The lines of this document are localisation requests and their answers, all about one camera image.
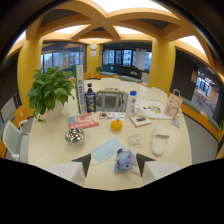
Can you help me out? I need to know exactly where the white printed tote bag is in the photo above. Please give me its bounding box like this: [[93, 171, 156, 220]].
[[134, 97, 174, 121]]

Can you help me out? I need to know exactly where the small blue packet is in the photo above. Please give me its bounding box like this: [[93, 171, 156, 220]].
[[170, 118, 181, 129]]

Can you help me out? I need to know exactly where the green potted plant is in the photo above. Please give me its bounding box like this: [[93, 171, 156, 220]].
[[26, 65, 76, 123]]

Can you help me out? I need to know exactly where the flat printed card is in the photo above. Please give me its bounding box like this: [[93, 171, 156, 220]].
[[98, 111, 127, 121]]

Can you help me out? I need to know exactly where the clear plastic wrapper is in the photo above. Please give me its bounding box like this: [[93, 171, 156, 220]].
[[127, 133, 143, 149]]

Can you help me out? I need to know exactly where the dark blue drink bottle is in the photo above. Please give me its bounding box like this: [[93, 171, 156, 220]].
[[84, 82, 98, 114]]

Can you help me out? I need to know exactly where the red and white book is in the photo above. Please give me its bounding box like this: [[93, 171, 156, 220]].
[[67, 112, 100, 130]]

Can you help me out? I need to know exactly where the white bottle with blue cap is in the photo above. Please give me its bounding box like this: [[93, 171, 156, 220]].
[[125, 90, 138, 118]]

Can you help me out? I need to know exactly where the white and green standing sign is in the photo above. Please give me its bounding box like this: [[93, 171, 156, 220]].
[[73, 63, 88, 115]]

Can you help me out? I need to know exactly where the white slipper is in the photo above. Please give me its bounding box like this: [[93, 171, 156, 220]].
[[150, 125, 171, 157]]

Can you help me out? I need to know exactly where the silver metal bowl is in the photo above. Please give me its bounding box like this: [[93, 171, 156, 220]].
[[64, 127, 86, 147]]

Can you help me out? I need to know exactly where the white office chair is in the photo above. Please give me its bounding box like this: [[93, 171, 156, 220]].
[[1, 119, 32, 162]]

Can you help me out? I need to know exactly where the grey table cable box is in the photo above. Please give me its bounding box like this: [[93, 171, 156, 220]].
[[94, 89, 129, 113]]

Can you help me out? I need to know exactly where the blue plush toy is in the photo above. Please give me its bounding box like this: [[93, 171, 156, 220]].
[[113, 148, 138, 174]]

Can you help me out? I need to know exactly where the orange mandarin fruit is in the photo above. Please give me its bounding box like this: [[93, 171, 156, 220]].
[[110, 119, 124, 132]]

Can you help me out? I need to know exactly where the pink paper gift bag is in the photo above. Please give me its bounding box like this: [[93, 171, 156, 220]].
[[163, 88, 184, 119]]

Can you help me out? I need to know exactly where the small picture booklet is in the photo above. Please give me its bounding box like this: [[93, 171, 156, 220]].
[[128, 115, 154, 129]]

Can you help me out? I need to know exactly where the light blue face mask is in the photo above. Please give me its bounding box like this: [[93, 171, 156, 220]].
[[90, 136, 125, 165]]

